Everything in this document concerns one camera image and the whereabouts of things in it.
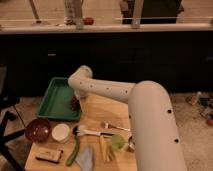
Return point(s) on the green cucumber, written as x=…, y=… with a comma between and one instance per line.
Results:
x=74, y=153

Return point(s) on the wooden black eraser block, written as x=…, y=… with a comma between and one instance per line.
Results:
x=49, y=155

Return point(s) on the red object on counter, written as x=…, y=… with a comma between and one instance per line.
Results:
x=88, y=21

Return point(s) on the small metal cup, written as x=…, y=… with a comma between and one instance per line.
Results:
x=130, y=147

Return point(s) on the dark red bowl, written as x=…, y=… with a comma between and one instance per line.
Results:
x=38, y=130

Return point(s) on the silver fork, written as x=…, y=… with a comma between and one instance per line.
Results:
x=109, y=126

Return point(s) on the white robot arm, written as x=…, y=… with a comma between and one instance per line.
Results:
x=153, y=125

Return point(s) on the white round container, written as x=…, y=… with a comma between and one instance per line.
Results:
x=61, y=133

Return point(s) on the black chair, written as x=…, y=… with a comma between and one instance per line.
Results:
x=8, y=98

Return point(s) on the yellow corn cob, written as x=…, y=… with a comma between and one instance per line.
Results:
x=104, y=149

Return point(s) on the green plastic tray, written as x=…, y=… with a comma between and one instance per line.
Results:
x=56, y=103

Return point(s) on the blue-grey cloth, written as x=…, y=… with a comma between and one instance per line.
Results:
x=85, y=159

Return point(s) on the green plastic cup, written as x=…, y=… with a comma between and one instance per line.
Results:
x=117, y=142

